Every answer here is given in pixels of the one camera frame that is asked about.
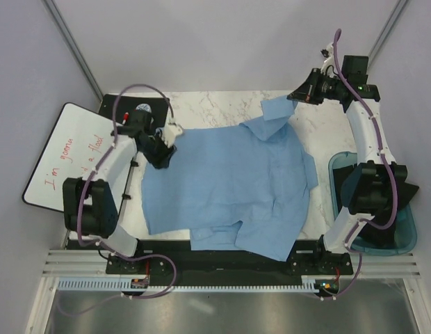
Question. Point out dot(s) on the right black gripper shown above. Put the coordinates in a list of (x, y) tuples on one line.
[(307, 92)]

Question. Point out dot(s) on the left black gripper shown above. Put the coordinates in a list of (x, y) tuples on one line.
[(163, 159)]

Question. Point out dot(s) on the light blue long sleeve shirt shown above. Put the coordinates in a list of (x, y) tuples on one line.
[(245, 187)]

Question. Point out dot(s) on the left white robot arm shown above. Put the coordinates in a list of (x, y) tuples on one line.
[(92, 204)]

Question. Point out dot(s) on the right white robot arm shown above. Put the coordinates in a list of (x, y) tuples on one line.
[(361, 105)]

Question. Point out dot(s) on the blue white round container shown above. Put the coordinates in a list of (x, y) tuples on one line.
[(144, 107)]

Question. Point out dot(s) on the red white marker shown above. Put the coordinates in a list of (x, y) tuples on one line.
[(125, 118)]

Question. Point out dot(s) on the black mat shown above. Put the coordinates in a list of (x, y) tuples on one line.
[(128, 104)]

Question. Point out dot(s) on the white dry-erase board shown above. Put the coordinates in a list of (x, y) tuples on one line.
[(78, 141)]

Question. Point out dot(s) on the black clothes in bin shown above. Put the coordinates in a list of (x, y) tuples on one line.
[(403, 195)]

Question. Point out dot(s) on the teal plastic bin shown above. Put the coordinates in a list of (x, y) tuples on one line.
[(401, 238)]

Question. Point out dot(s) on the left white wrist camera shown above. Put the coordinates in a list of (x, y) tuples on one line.
[(170, 132)]

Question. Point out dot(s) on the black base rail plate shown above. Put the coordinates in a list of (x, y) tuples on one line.
[(171, 262)]

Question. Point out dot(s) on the white slotted cable duct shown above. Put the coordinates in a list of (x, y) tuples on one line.
[(130, 285)]

